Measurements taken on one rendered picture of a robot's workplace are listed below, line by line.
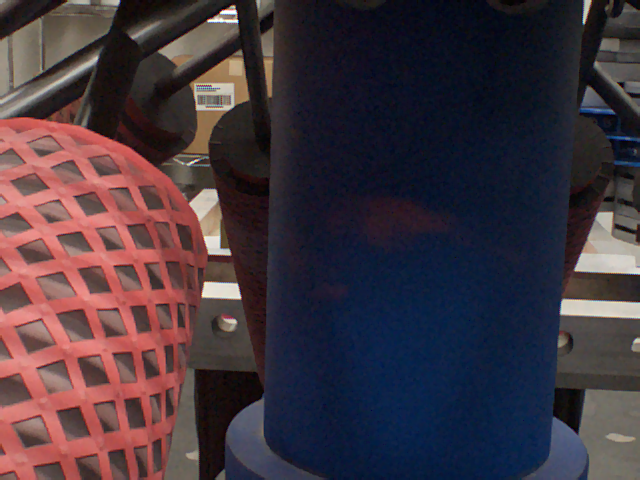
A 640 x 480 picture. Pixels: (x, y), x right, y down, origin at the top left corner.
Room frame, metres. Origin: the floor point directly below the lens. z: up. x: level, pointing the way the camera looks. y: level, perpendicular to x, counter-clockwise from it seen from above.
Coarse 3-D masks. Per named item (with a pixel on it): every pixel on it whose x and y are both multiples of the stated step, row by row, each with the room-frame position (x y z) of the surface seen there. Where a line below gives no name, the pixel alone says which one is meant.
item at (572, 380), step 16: (208, 192) 1.76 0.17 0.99; (192, 208) 1.62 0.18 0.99; (208, 208) 1.62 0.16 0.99; (208, 224) 1.60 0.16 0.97; (592, 240) 1.48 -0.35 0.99; (608, 240) 1.49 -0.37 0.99; (224, 320) 1.04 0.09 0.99; (192, 368) 1.01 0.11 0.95; (208, 368) 1.01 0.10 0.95; (224, 368) 1.01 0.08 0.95; (240, 368) 1.00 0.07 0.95; (256, 368) 1.00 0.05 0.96; (560, 384) 0.99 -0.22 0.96; (576, 384) 0.99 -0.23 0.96; (592, 384) 0.99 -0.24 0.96; (608, 384) 0.99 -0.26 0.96; (624, 384) 0.99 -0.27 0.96
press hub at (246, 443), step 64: (320, 0) 0.31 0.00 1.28; (448, 0) 0.29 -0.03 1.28; (576, 0) 0.32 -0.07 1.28; (320, 64) 0.31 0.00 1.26; (384, 64) 0.30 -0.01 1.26; (448, 64) 0.29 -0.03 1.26; (512, 64) 0.30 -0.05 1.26; (576, 64) 0.32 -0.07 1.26; (320, 128) 0.31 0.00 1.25; (384, 128) 0.30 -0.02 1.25; (448, 128) 0.29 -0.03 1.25; (512, 128) 0.30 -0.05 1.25; (320, 192) 0.30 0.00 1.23; (384, 192) 0.30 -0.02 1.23; (448, 192) 0.29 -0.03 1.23; (512, 192) 0.30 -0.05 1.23; (320, 256) 0.30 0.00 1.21; (384, 256) 0.30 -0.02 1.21; (448, 256) 0.29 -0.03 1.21; (512, 256) 0.30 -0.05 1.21; (320, 320) 0.30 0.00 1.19; (384, 320) 0.30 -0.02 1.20; (448, 320) 0.29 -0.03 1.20; (512, 320) 0.30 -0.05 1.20; (320, 384) 0.30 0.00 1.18; (384, 384) 0.29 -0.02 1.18; (448, 384) 0.29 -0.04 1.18; (512, 384) 0.30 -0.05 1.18; (256, 448) 0.32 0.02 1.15; (320, 448) 0.30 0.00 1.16; (384, 448) 0.29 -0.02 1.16; (448, 448) 0.29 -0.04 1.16; (512, 448) 0.30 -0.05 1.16; (576, 448) 0.33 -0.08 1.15
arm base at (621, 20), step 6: (630, 6) 2.02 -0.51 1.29; (624, 12) 2.01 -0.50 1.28; (630, 12) 2.00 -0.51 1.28; (636, 12) 2.00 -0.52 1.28; (612, 18) 2.03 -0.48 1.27; (618, 18) 2.02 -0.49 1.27; (624, 18) 2.01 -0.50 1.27; (630, 18) 2.00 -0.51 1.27; (636, 18) 2.00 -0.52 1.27; (612, 24) 2.02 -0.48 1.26; (618, 24) 2.02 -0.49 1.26; (624, 24) 2.01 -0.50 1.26; (630, 24) 2.00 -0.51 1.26; (636, 24) 2.00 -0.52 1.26
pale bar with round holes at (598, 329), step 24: (216, 288) 0.95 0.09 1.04; (216, 312) 0.92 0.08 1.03; (240, 312) 0.92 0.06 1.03; (576, 312) 0.91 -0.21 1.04; (600, 312) 0.92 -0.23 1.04; (624, 312) 0.92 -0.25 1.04; (216, 336) 0.93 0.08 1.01; (240, 336) 0.92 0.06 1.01; (576, 336) 0.91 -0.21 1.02; (600, 336) 0.91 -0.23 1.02; (624, 336) 0.91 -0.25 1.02; (576, 360) 0.91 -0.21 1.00; (600, 360) 0.91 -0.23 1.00; (624, 360) 0.91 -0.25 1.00
